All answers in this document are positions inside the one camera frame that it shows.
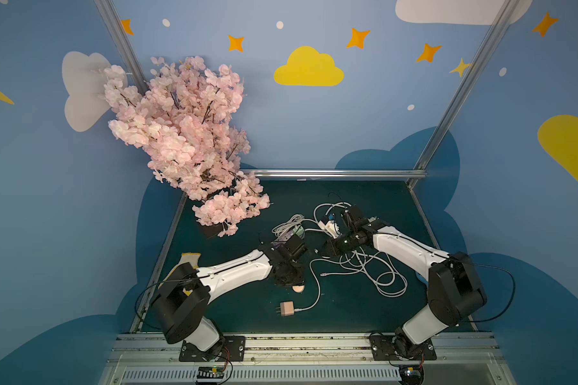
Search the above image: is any white pink charger cable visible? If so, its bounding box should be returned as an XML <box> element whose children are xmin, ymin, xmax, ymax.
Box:
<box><xmin>293</xmin><ymin>257</ymin><xmax>338</xmax><ymax>313</ymax></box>

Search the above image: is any white coiled cable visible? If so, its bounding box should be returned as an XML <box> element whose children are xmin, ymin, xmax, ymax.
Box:
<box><xmin>317</xmin><ymin>244</ymin><xmax>409</xmax><ymax>299</ymax></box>

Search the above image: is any pink charger adapter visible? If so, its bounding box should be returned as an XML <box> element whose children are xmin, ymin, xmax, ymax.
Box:
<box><xmin>277</xmin><ymin>302</ymin><xmax>295</xmax><ymax>317</ymax></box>

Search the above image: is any purple power strip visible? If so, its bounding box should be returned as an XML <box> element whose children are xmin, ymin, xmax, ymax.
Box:
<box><xmin>276</xmin><ymin>229</ymin><xmax>296</xmax><ymax>243</ymax></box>

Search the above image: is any left aluminium frame post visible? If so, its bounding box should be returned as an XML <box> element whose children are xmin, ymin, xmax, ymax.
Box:
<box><xmin>94</xmin><ymin>0</ymin><xmax>149</xmax><ymax>94</ymax></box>

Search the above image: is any green charger plug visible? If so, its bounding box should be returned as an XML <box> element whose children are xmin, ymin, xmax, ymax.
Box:
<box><xmin>293</xmin><ymin>226</ymin><xmax>305</xmax><ymax>238</ymax></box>

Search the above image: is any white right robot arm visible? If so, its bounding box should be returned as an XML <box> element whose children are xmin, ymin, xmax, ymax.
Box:
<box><xmin>328</xmin><ymin>206</ymin><xmax>487</xmax><ymax>350</ymax></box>

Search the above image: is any yellow work glove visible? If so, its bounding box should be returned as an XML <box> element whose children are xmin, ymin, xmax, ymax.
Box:
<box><xmin>167</xmin><ymin>253</ymin><xmax>201</xmax><ymax>301</ymax></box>

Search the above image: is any aluminium frame post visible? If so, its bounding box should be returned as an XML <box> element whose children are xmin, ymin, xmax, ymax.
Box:
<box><xmin>94</xmin><ymin>0</ymin><xmax>149</xmax><ymax>94</ymax></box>
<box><xmin>406</xmin><ymin>0</ymin><xmax>520</xmax><ymax>192</ymax></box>

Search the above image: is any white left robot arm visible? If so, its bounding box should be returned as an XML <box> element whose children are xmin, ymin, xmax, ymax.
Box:
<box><xmin>150</xmin><ymin>235</ymin><xmax>307</xmax><ymax>353</ymax></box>

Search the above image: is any right aluminium frame post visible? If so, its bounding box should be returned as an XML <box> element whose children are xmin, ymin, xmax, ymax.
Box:
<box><xmin>406</xmin><ymin>0</ymin><xmax>520</xmax><ymax>192</ymax></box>

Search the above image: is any aluminium back frame rail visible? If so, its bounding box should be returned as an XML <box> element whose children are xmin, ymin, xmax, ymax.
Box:
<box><xmin>243</xmin><ymin>169</ymin><xmax>427</xmax><ymax>180</ymax></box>

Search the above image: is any pink artificial blossom tree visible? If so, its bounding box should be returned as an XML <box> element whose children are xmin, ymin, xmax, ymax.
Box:
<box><xmin>104</xmin><ymin>56</ymin><xmax>271</xmax><ymax>237</ymax></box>

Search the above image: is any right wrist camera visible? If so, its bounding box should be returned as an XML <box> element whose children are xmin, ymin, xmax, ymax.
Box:
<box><xmin>317</xmin><ymin>218</ymin><xmax>341</xmax><ymax>239</ymax></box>

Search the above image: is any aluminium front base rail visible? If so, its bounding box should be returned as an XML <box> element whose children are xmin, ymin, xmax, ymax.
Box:
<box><xmin>99</xmin><ymin>332</ymin><xmax>515</xmax><ymax>384</ymax></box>

